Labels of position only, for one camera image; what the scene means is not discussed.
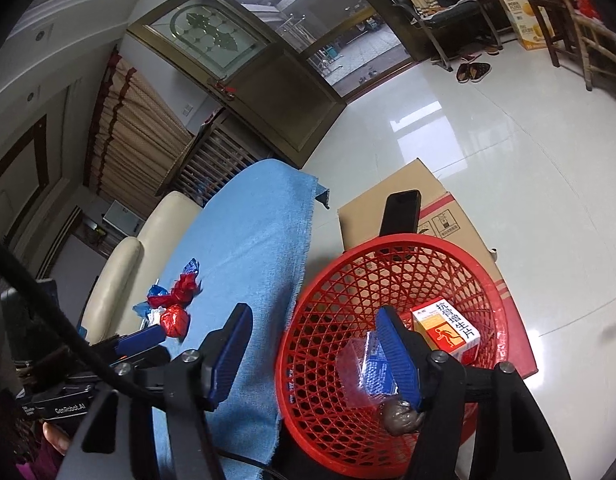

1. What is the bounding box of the blue packet in clear plastic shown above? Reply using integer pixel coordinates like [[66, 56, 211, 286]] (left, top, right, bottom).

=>
[[337, 331, 414, 411]]

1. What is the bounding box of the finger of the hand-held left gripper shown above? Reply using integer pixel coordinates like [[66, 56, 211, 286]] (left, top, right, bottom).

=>
[[112, 345, 172, 368], [113, 324, 167, 352]]

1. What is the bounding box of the black smartphone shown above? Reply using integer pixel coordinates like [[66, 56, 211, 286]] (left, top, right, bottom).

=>
[[379, 189, 422, 238]]

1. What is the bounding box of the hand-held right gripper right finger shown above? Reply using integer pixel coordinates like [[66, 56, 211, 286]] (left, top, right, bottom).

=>
[[375, 306, 571, 480]]

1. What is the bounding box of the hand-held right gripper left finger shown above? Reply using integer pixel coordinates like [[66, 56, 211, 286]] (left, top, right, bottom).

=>
[[60, 303, 253, 480]]

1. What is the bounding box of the cream leather sofa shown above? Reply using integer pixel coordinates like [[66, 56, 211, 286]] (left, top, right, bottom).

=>
[[80, 190, 201, 343]]

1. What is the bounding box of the red cloth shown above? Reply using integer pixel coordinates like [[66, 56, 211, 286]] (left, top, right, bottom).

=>
[[570, 0, 601, 26]]

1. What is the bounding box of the orange printed carton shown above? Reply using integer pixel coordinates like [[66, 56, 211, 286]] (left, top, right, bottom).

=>
[[499, 0, 556, 51]]

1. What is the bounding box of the orange white medicine box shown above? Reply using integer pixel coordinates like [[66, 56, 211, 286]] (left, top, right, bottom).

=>
[[412, 299, 480, 361]]

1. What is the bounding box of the tan pleated curtain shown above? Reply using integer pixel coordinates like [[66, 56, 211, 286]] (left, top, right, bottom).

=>
[[85, 45, 194, 206]]

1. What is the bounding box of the wooden slatted rack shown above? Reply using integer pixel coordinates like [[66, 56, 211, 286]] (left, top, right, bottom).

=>
[[175, 109, 261, 208]]

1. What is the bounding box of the blue tablecloth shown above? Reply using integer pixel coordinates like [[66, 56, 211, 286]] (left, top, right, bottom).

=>
[[150, 159, 331, 480]]

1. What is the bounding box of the brown crumpled ball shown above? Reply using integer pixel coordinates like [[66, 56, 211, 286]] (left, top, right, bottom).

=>
[[379, 399, 425, 436]]

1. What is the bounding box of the wooden chair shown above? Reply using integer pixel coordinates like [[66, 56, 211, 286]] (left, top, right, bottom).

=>
[[525, 0, 616, 92]]

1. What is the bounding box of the round red candy wrapper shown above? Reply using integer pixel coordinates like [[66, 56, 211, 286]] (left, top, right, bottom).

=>
[[159, 304, 190, 338]]

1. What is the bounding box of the thin black cable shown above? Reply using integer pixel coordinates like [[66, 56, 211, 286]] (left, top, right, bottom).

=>
[[215, 450, 289, 480]]

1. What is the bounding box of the blue white candy wrapper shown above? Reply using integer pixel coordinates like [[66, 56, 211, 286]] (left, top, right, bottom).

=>
[[133, 300, 164, 323]]

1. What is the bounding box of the thick black cable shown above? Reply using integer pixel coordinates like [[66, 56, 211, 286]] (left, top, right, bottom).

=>
[[0, 232, 161, 403]]

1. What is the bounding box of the red plastic mesh basket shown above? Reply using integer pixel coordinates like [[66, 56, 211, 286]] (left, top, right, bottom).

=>
[[275, 234, 510, 480]]

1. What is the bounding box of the person's left hand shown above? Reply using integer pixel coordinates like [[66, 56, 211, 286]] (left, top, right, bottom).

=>
[[42, 421, 73, 457]]

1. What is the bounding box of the crumpled red candy wrapper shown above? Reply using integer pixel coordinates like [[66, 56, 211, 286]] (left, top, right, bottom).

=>
[[169, 272, 203, 306]]

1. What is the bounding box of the black metal chair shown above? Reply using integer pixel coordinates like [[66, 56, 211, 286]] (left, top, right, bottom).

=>
[[373, 0, 504, 71]]

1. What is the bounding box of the brown cardboard box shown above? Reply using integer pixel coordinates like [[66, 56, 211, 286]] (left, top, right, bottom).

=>
[[337, 158, 539, 381]]

